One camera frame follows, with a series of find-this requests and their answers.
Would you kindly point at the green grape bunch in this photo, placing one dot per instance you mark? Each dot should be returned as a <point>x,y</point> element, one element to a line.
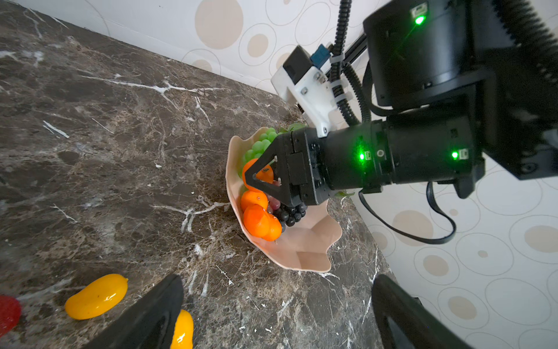
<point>257,147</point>

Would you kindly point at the strawberry red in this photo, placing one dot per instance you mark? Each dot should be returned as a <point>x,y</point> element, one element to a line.
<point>10,313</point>

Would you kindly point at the pink scalloped fruit bowl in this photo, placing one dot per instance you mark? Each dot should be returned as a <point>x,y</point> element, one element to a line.
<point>304,246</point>

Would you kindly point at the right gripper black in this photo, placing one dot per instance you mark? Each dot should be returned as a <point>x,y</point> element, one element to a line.
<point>301,168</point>

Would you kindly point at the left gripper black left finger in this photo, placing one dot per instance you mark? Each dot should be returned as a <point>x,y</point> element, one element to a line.
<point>149,323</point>

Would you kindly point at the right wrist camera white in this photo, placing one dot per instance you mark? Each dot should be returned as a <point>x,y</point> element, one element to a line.
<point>300,80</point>

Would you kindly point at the small yellow lemon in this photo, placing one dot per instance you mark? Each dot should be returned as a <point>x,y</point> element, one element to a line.
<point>97,298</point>
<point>183,331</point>

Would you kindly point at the orange mandarin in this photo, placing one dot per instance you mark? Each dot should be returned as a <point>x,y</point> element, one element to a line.
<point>275,229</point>
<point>265,175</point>
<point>251,197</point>
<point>256,221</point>

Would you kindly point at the small yellow lemon centre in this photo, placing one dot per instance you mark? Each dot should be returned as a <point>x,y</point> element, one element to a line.
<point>183,331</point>

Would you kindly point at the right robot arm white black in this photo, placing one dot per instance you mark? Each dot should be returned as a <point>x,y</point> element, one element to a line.
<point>428,91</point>

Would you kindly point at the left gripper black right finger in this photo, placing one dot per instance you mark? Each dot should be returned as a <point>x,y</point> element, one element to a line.
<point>403,322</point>

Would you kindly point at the black grape bunch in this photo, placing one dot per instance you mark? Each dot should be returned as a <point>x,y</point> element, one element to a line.
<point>290,215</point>

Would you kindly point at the red grape bunch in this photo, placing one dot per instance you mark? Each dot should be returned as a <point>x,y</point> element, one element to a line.
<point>274,204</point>

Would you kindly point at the small yellow lemon right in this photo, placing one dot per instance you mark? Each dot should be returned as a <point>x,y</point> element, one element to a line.
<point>97,298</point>

